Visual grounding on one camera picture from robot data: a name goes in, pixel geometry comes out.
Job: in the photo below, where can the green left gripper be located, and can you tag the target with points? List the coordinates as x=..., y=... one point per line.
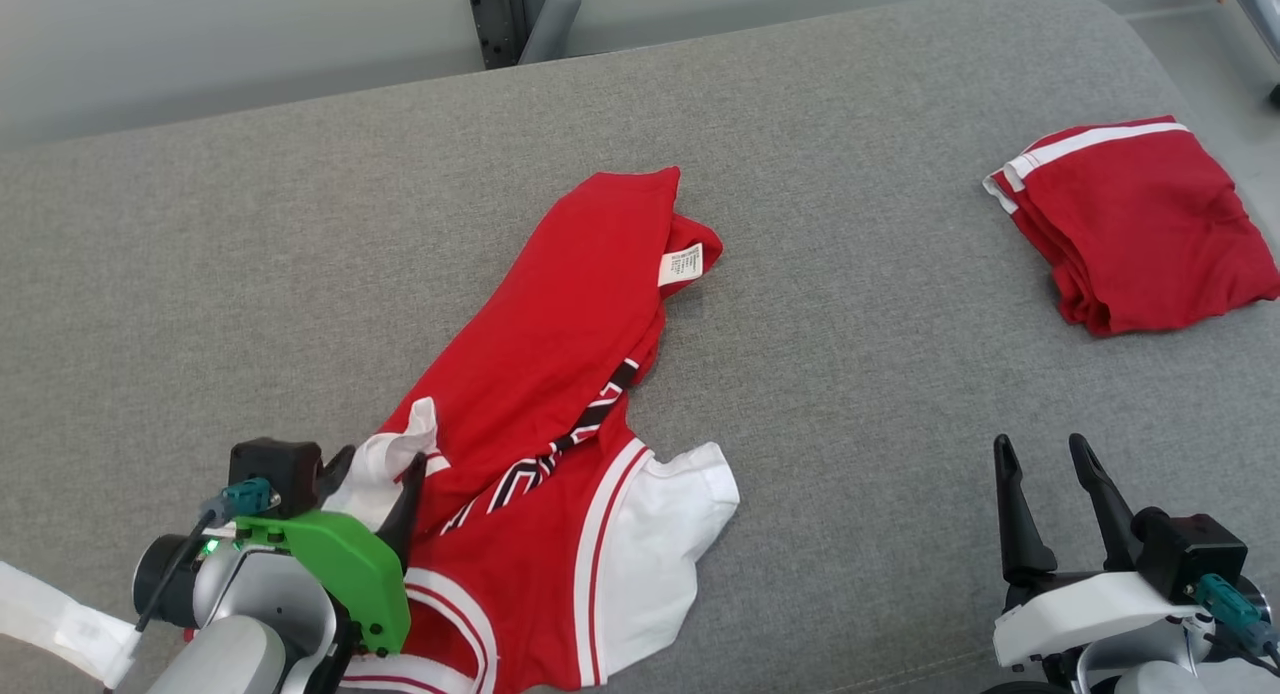
x=350, y=564

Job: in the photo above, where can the grey metal partition post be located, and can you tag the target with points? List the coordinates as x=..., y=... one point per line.
x=545, y=24

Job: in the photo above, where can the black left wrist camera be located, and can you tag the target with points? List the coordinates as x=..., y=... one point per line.
x=275, y=474

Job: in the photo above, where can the red shorts white stripes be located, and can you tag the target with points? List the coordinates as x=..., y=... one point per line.
x=1140, y=224

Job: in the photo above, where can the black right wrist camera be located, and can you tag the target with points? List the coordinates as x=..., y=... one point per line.
x=1195, y=559

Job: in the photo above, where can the red T-shirt white sleeves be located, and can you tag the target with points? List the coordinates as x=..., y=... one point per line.
x=560, y=324

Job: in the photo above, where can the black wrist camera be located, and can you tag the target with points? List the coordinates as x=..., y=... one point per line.
x=275, y=474
x=1195, y=559

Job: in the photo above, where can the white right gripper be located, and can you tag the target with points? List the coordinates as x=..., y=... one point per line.
x=1080, y=609

